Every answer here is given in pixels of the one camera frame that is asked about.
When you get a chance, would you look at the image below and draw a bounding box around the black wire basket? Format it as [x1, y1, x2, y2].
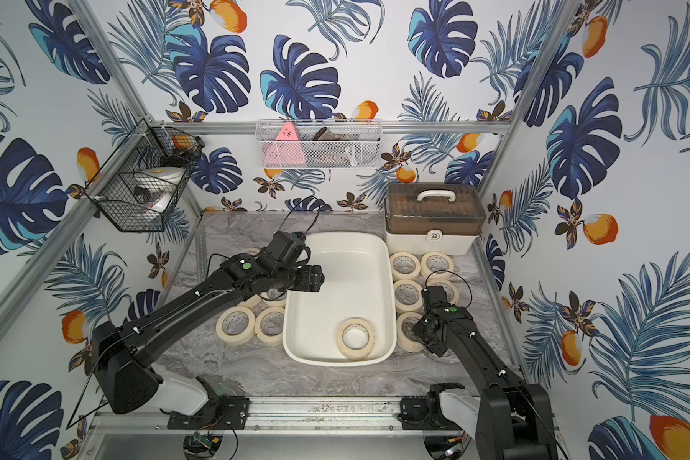
[84, 119, 204, 233]

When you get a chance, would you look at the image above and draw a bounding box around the white object in black basket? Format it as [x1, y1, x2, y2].
[132, 167, 184, 220]

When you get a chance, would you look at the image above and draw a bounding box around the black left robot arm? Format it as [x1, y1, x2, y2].
[92, 231, 325, 416]

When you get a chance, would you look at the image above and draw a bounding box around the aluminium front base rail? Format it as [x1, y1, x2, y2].
[89, 396, 463, 435]

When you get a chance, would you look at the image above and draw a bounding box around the cream tape roll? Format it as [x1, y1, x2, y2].
[393, 280, 424, 314]
[390, 252, 421, 281]
[421, 251, 454, 280]
[261, 293, 287, 308]
[254, 307, 286, 347]
[397, 312, 425, 353]
[216, 307, 256, 346]
[335, 317, 376, 361]
[429, 279, 460, 305]

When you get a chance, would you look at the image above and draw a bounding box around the perforated metal DIN rail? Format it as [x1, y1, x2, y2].
[195, 227, 209, 283]

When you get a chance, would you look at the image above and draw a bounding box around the white mesh wall basket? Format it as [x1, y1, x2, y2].
[255, 119, 383, 170]

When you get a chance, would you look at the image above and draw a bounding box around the pink triangle in basket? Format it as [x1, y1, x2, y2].
[263, 122, 307, 169]

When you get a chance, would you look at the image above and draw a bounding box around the brown lidded storage case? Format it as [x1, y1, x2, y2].
[384, 182, 487, 256]

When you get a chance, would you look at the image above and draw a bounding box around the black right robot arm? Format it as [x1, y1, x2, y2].
[401, 286, 561, 459]

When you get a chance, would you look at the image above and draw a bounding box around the white plastic storage tray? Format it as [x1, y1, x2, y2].
[283, 231, 397, 367]

